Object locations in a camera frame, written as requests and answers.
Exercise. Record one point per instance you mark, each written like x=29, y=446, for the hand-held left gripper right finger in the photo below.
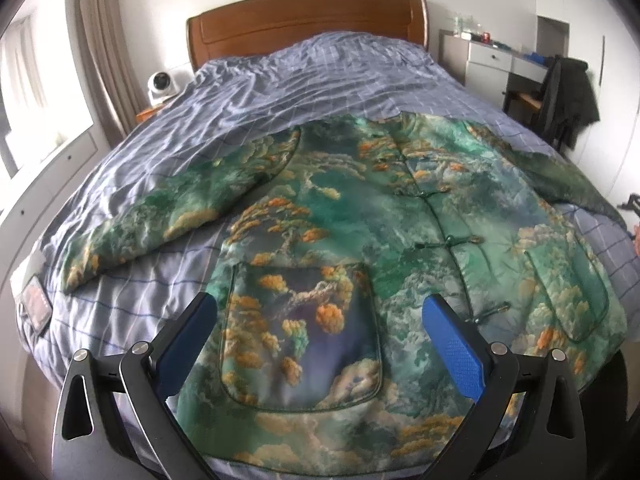
x=457, y=355

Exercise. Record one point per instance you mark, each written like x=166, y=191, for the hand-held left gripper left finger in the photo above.
x=187, y=345

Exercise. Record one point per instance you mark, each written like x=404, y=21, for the green cloud print jacket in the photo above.
x=350, y=210

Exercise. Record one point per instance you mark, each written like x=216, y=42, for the wooden nightstand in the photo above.
x=147, y=114

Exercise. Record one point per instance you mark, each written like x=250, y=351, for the wooden chair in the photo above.
x=525, y=102

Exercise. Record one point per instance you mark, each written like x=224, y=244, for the black coat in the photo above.
x=567, y=95

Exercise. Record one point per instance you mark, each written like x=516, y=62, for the blue plaid bed sheet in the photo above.
x=300, y=80

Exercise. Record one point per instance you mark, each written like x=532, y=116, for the white wardrobe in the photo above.
x=620, y=110

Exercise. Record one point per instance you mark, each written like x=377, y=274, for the white desk with drawers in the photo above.
x=490, y=60

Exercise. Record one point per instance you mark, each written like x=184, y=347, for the window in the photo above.
x=35, y=90

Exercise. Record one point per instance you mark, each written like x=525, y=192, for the beige curtain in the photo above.
x=102, y=50

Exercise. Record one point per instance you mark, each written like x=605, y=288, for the clear bottle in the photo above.
x=457, y=25

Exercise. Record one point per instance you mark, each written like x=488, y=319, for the wooden bed headboard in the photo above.
x=300, y=20

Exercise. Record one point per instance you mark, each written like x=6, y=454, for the white security camera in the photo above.
x=162, y=85

